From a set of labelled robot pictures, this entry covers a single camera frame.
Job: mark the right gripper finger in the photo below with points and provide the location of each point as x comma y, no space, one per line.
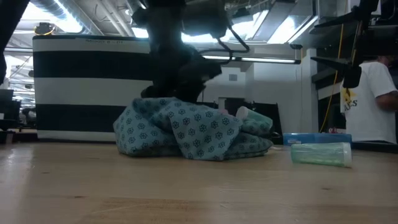
353,76
345,20

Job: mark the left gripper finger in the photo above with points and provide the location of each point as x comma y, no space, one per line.
157,91
196,77

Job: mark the teal flower-patterned cloth pouch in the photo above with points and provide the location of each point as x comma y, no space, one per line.
192,130

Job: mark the clear green ribbed bottle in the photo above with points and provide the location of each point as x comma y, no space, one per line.
320,154

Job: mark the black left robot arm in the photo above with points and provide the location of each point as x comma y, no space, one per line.
9,28

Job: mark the person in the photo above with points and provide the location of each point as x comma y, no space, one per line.
368,105

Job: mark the red item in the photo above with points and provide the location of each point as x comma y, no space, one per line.
334,130

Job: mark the black and white striped bin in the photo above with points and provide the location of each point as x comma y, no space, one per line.
87,93

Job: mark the green bottle with white cap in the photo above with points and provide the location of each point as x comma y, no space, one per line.
256,118

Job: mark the blue first aid box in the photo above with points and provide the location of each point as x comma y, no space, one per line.
314,138

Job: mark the long fluorescent ceiling light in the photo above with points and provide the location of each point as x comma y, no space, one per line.
267,60

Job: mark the dark desk equipment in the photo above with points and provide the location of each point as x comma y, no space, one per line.
7,112

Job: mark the grey wall vent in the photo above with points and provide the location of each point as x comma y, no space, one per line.
233,77

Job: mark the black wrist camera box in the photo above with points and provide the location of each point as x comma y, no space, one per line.
205,17

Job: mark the silver ceiling duct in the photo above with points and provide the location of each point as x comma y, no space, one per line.
62,14

